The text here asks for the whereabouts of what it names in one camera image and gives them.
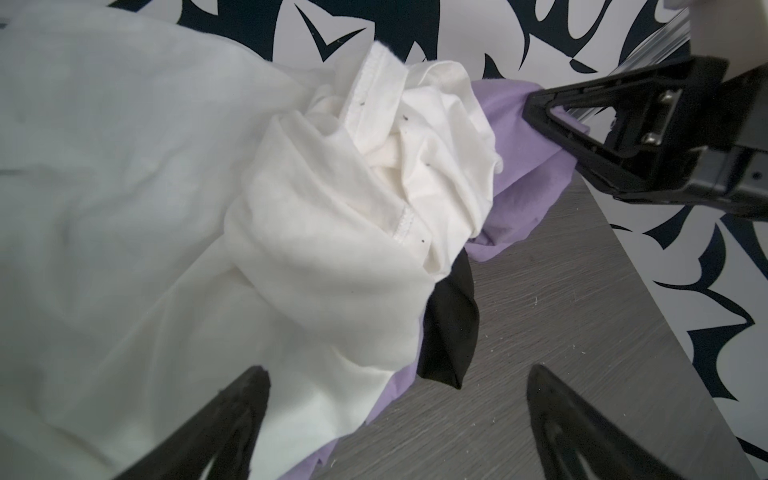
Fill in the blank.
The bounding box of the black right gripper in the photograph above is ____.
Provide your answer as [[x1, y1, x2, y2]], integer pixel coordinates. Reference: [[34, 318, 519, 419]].
[[522, 56, 767, 220]]

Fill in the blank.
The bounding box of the aluminium corner frame post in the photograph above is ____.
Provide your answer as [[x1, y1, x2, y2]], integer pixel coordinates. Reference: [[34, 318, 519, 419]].
[[566, 8, 691, 121]]

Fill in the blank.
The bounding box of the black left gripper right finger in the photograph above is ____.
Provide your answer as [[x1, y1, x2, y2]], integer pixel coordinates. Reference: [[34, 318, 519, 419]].
[[526, 364, 681, 479]]

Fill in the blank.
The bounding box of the black cloth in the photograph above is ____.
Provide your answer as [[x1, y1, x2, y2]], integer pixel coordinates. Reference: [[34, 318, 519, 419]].
[[417, 251, 480, 389]]

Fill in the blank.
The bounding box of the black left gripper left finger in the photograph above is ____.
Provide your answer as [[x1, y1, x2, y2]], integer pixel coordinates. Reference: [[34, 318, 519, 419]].
[[118, 366, 271, 480]]

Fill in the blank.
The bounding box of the white cloth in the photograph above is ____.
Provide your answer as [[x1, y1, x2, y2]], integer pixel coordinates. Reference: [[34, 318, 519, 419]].
[[1, 2, 502, 479]]

